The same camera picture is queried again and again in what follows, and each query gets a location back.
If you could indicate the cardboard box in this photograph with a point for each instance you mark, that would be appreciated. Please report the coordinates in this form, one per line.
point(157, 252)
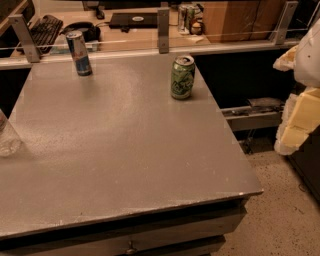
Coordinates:
point(234, 21)

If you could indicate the black laptop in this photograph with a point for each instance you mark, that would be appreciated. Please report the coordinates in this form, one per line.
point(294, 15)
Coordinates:
point(133, 20)

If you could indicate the black headphones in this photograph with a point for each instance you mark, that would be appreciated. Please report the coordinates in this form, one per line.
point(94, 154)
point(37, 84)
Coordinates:
point(89, 30)

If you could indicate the blue silver energy drink can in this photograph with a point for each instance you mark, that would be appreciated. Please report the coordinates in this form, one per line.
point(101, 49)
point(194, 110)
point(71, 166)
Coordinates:
point(77, 48)

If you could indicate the small brown round object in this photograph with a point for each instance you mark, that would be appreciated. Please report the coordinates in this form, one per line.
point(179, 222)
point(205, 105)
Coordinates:
point(196, 28)

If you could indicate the right metal bracket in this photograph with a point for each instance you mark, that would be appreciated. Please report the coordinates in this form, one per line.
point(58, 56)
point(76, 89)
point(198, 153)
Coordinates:
point(284, 22)

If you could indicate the black keyboard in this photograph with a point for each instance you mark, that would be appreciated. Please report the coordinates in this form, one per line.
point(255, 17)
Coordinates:
point(44, 32)

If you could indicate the grey metal shelf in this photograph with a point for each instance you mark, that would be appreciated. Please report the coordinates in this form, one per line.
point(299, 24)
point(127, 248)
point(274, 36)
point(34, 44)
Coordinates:
point(258, 113)

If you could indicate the silver can on desk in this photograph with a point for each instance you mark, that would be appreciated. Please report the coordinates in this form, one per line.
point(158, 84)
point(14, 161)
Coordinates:
point(186, 14)

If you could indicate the metal bracket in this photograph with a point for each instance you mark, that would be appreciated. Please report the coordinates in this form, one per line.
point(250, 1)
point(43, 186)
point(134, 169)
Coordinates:
point(163, 30)
point(21, 29)
point(284, 22)

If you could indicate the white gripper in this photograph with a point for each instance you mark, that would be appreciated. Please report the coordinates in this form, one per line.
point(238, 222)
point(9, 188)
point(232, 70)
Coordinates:
point(309, 61)

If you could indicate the left metal bracket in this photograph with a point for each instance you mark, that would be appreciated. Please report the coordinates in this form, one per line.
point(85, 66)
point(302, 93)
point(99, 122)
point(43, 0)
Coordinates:
point(21, 29)

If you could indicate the grey drawer front with handle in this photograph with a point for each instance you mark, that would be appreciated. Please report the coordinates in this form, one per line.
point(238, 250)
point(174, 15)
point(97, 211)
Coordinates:
point(194, 235)

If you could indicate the green soda can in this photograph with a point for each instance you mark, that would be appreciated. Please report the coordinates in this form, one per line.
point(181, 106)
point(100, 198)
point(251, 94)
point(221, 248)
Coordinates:
point(182, 77)

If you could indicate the middle metal bracket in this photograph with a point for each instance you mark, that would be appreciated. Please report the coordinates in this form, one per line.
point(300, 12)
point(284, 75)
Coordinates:
point(163, 30)

